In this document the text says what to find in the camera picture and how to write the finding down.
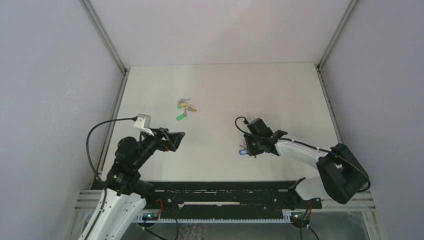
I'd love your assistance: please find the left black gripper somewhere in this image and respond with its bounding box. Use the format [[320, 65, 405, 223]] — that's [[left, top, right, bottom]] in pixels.
[[133, 126, 185, 169]]

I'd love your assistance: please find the metal chain keyring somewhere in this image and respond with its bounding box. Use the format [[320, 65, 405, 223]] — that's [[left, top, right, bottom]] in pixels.
[[239, 139, 248, 152]]

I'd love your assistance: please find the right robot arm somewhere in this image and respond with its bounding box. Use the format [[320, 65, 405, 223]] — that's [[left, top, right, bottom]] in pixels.
[[242, 116, 371, 210]]

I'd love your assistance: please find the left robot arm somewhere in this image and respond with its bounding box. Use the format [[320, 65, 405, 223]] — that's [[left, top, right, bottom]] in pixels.
[[79, 127, 186, 240]]

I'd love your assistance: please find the orange tagged key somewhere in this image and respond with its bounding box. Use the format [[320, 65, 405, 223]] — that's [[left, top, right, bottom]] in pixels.
[[185, 104, 197, 113]]

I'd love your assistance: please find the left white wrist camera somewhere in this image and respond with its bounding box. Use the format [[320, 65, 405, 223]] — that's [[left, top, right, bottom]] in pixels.
[[133, 113, 155, 136]]

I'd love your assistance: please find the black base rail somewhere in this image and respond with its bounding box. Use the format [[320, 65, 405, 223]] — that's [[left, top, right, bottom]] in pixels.
[[144, 181, 322, 218]]

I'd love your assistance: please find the white toothed cable strip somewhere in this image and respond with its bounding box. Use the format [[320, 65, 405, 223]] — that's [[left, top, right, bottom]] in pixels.
[[133, 211, 293, 224]]

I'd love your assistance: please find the left black camera cable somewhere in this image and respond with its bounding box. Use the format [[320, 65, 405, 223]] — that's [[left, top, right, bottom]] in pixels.
[[86, 116, 138, 186]]

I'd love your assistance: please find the right aluminium frame post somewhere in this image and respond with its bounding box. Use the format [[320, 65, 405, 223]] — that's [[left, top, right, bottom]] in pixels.
[[315, 0, 361, 144]]

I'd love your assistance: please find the aluminium frame post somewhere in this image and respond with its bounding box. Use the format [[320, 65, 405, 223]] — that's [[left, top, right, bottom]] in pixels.
[[315, 0, 361, 144], [79, 0, 128, 173]]

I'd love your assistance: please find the left aluminium frame post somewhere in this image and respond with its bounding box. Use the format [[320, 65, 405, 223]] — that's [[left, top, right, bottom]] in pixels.
[[79, 0, 128, 173]]

